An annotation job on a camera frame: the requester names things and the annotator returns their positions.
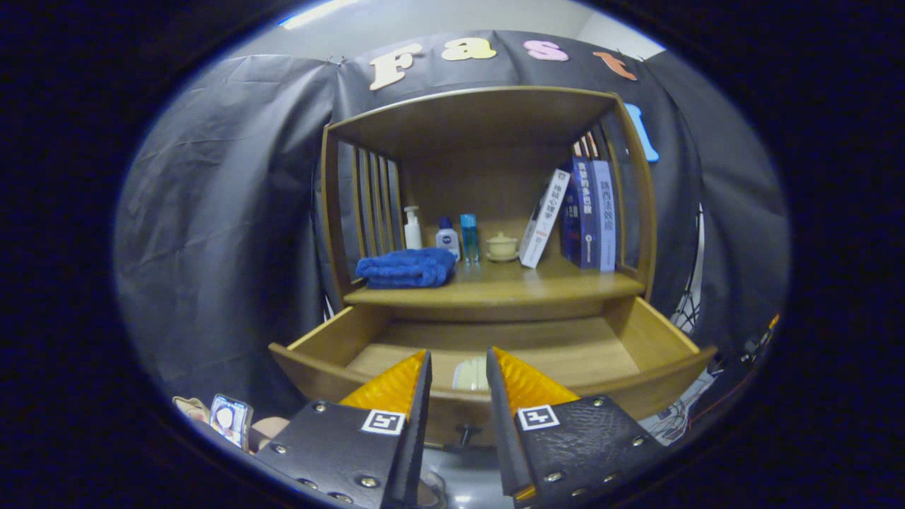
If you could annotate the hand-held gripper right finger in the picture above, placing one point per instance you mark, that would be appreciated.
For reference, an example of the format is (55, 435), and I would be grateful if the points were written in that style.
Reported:
(505, 438)

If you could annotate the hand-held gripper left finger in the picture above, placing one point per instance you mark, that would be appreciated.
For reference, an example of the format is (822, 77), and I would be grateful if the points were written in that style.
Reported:
(410, 438)

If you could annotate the cream dish brush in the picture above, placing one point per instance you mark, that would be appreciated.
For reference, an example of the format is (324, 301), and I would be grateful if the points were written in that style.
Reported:
(470, 375)

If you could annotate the wooden drawer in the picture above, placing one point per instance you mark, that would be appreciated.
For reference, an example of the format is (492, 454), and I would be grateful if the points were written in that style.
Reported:
(565, 353)

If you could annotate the wooden countertop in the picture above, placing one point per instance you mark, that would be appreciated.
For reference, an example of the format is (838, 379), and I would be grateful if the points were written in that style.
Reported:
(523, 283)

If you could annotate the wooden cabinet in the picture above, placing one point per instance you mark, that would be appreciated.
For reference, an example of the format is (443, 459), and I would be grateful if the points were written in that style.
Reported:
(481, 120)

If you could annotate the blue folded towel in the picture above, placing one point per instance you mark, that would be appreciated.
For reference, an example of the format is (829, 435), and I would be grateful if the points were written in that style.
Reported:
(406, 268)

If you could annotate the cream lidded teacup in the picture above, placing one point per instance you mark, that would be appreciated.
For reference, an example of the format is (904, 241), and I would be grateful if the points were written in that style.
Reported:
(502, 247)

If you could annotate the white bottle with blue cap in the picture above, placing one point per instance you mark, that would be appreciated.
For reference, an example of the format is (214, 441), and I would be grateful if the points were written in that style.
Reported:
(447, 242)

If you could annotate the clear blue bottle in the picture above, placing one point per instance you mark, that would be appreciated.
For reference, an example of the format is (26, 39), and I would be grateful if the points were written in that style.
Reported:
(470, 240)

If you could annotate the white pump bottle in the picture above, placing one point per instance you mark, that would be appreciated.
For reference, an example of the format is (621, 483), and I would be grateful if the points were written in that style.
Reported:
(413, 233)

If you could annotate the white book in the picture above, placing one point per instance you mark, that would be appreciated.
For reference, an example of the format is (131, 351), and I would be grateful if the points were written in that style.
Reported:
(543, 219)

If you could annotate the dark blue book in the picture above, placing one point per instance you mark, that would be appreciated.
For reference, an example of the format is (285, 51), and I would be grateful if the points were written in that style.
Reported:
(583, 212)

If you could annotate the pale blue book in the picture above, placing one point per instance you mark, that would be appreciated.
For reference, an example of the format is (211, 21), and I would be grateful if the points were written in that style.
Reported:
(605, 215)

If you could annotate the black and orange device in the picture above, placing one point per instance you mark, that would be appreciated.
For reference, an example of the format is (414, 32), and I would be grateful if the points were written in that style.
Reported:
(760, 339)

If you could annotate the black backdrop cloth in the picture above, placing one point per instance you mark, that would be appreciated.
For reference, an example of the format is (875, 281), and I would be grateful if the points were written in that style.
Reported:
(226, 212)

